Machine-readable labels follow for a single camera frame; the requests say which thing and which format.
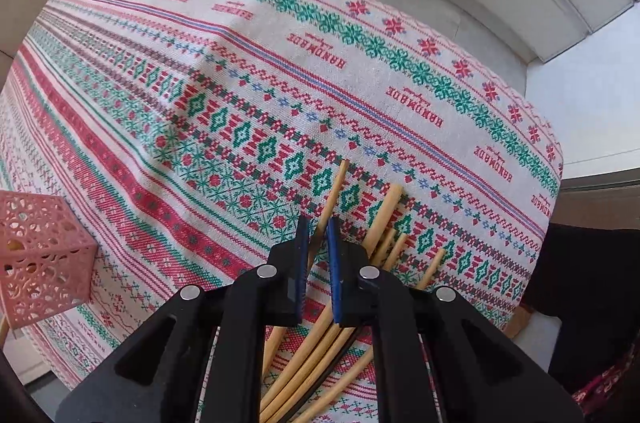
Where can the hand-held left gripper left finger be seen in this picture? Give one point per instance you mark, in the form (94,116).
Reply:
(300,253)

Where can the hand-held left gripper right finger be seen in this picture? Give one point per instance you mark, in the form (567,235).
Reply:
(334,263)

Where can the single bamboo chopstick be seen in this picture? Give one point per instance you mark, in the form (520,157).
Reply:
(332,198)

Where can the bunch of wooden chopsticks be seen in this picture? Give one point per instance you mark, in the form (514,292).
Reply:
(310,368)

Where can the pink perforated chopstick holder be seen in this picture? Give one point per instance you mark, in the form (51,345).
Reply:
(45,253)

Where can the patterned striped tablecloth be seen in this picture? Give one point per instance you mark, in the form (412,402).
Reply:
(200,78)

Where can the person's leg in dark pants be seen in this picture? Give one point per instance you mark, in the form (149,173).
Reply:
(585,293)

